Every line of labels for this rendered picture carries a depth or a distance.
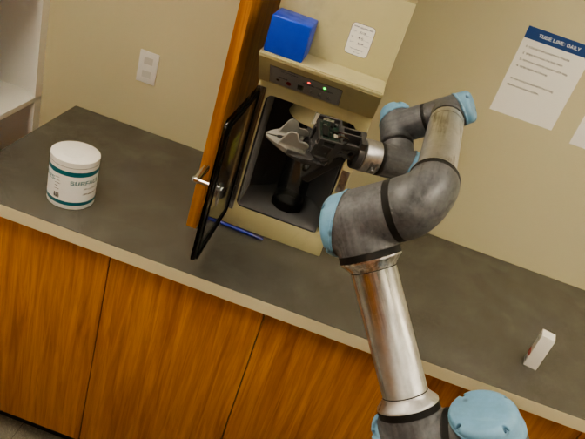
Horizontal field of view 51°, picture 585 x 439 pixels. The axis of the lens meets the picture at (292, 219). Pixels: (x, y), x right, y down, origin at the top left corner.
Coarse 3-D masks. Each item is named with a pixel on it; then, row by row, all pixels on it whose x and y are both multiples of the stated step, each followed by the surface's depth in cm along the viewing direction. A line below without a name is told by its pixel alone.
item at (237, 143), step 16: (224, 128) 139; (240, 128) 157; (240, 144) 166; (224, 160) 151; (224, 176) 159; (208, 192) 148; (224, 192) 168; (224, 208) 179; (208, 224) 162; (192, 256) 157
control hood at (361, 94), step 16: (272, 64) 154; (288, 64) 151; (304, 64) 151; (320, 64) 155; (336, 64) 159; (320, 80) 153; (336, 80) 150; (352, 80) 151; (368, 80) 156; (352, 96) 154; (368, 96) 152; (368, 112) 160
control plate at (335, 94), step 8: (272, 72) 157; (280, 72) 156; (288, 72) 154; (272, 80) 161; (280, 80) 160; (288, 80) 158; (296, 80) 157; (304, 80) 155; (312, 80) 154; (296, 88) 161; (304, 88) 159; (312, 88) 158; (320, 88) 156; (328, 88) 155; (336, 88) 153; (312, 96) 162; (320, 96) 160; (328, 96) 159; (336, 96) 157; (336, 104) 161
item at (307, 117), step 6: (294, 108) 174; (300, 108) 172; (306, 108) 171; (294, 114) 173; (300, 114) 172; (306, 114) 171; (312, 114) 170; (318, 114) 170; (324, 114) 170; (300, 120) 172; (306, 120) 171; (312, 120) 170; (330, 120) 171; (312, 126) 171
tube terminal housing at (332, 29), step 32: (288, 0) 155; (320, 0) 154; (352, 0) 152; (384, 0) 151; (320, 32) 157; (384, 32) 154; (352, 64) 159; (384, 64) 158; (288, 96) 166; (256, 128) 173; (256, 224) 187; (288, 224) 185
